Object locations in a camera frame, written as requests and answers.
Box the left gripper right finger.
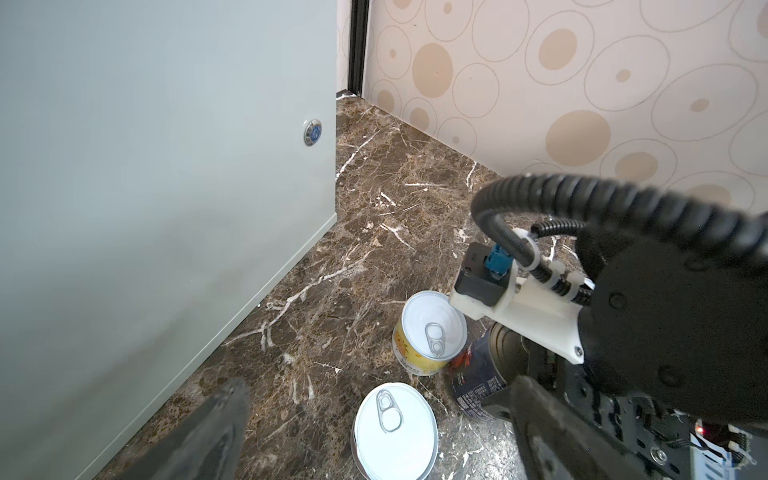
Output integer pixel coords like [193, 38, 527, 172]
[509, 376, 646, 479]

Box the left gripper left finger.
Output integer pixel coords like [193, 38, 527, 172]
[119, 378, 250, 479]

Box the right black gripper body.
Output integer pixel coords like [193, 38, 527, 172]
[482, 339, 767, 479]

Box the dark blue tin can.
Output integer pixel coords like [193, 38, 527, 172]
[449, 323, 529, 421]

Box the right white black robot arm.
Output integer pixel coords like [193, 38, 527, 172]
[484, 220, 767, 479]

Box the pink label can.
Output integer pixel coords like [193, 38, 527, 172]
[350, 382, 439, 479]

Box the yellow label can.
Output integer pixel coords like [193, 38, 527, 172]
[392, 291, 468, 376]

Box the grey metal cabinet box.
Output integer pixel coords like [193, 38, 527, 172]
[1, 1, 337, 479]

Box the round cabinet door lock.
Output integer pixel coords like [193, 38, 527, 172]
[303, 119, 323, 147]

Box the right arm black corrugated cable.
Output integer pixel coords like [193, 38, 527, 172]
[470, 173, 768, 304]

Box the right black corner post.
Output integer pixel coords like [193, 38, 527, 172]
[347, 0, 370, 97]

